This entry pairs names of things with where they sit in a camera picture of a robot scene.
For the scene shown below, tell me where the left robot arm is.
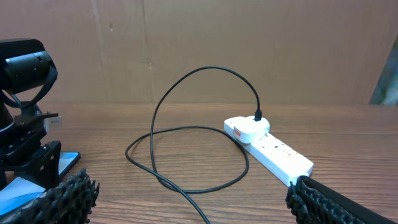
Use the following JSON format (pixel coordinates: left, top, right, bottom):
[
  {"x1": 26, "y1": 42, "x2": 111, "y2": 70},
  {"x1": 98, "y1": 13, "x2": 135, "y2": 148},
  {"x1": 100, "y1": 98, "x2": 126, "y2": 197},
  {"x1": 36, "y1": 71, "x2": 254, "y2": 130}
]
[{"x1": 1, "y1": 39, "x2": 61, "y2": 190}]

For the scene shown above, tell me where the white power strip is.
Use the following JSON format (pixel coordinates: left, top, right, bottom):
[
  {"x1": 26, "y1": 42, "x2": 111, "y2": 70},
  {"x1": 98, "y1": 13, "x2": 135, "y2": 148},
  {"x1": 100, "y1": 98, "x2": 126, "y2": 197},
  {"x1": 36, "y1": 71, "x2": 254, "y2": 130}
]
[{"x1": 224, "y1": 116, "x2": 314, "y2": 186}]

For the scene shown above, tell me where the white charger adapter plug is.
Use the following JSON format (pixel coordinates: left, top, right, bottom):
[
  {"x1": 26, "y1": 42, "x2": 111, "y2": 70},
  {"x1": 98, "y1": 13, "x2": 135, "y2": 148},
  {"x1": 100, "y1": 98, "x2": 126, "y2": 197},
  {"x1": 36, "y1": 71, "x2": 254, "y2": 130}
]
[{"x1": 233, "y1": 116, "x2": 271, "y2": 144}]

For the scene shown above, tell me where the blue Galaxy smartphone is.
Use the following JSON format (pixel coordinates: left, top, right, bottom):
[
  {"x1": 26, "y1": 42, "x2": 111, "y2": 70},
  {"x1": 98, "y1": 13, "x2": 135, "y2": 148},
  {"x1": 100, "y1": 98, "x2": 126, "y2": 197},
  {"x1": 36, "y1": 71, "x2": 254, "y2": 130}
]
[{"x1": 1, "y1": 152, "x2": 81, "y2": 216}]

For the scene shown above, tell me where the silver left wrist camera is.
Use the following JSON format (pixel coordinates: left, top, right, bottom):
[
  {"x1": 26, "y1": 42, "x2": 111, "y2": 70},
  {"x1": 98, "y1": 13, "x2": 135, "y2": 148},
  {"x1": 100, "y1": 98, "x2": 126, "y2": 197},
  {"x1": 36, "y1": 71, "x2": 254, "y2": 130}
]
[{"x1": 44, "y1": 116, "x2": 63, "y2": 132}]

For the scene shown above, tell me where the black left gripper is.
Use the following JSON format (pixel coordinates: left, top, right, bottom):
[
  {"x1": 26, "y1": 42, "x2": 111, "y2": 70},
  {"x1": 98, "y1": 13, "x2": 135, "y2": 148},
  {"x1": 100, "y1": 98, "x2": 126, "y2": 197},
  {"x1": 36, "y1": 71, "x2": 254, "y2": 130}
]
[{"x1": 1, "y1": 113, "x2": 62, "y2": 190}]

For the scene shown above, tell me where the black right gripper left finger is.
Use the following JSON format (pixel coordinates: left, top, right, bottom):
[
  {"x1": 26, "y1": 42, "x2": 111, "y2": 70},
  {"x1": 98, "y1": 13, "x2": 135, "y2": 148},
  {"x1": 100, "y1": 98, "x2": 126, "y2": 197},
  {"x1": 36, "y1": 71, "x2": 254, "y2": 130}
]
[{"x1": 1, "y1": 169, "x2": 100, "y2": 224}]

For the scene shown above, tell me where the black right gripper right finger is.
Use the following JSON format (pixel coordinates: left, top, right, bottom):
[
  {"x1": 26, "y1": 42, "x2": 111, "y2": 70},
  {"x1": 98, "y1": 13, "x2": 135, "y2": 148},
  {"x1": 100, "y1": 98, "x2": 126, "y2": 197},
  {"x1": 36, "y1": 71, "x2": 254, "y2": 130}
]
[{"x1": 285, "y1": 175, "x2": 396, "y2": 224}]

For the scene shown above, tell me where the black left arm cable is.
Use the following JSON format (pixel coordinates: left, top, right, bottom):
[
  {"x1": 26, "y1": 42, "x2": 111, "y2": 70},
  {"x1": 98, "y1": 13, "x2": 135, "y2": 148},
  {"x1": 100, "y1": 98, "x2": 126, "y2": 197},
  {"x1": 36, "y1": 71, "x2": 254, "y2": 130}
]
[{"x1": 0, "y1": 63, "x2": 58, "y2": 110}]

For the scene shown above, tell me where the black USB charging cable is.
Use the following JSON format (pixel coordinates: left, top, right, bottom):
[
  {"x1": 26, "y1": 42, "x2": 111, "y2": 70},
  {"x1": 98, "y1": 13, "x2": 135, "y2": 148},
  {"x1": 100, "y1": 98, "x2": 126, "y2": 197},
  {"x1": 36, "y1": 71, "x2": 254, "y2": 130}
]
[{"x1": 124, "y1": 65, "x2": 263, "y2": 224}]

